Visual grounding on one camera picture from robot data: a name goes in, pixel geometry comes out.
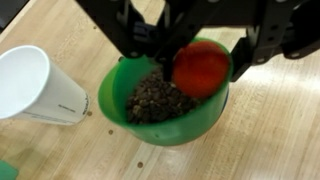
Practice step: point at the green plastic bowl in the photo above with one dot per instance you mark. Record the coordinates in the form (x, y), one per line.
(160, 133)

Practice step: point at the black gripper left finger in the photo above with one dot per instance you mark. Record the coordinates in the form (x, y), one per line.
(110, 20)

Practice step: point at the long green foam block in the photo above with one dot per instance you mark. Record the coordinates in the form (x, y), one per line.
(7, 171)

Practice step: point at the red toy strawberry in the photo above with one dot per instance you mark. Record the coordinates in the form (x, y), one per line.
(200, 70)

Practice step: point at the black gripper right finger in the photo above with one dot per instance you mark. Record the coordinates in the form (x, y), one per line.
(286, 26)

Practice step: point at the dark brown cereal pieces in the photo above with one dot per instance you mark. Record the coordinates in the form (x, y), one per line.
(156, 100)

